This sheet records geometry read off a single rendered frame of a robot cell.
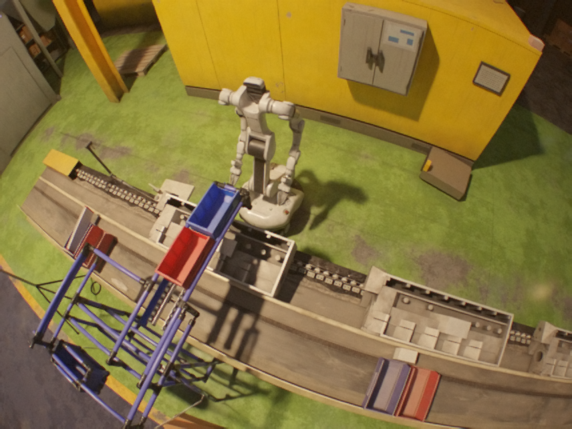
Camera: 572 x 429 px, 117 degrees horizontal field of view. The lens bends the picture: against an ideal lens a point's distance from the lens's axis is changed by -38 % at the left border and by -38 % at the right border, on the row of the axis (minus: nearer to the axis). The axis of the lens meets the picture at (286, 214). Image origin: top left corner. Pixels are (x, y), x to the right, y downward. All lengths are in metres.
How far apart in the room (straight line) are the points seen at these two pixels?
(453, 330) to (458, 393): 0.53
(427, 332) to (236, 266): 1.25
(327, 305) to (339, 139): 2.24
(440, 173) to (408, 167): 0.42
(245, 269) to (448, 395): 1.62
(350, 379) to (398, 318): 0.49
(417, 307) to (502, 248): 1.94
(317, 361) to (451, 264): 1.83
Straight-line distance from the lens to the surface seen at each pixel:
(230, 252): 1.75
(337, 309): 1.85
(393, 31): 2.54
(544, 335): 2.40
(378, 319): 1.71
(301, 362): 1.82
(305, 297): 1.85
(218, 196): 1.67
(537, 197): 4.47
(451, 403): 2.13
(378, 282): 1.69
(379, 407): 1.92
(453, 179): 3.35
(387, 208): 3.05
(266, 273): 1.72
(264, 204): 2.63
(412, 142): 3.56
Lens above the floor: 2.57
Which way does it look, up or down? 63 degrees down
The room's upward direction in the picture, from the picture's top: 8 degrees counter-clockwise
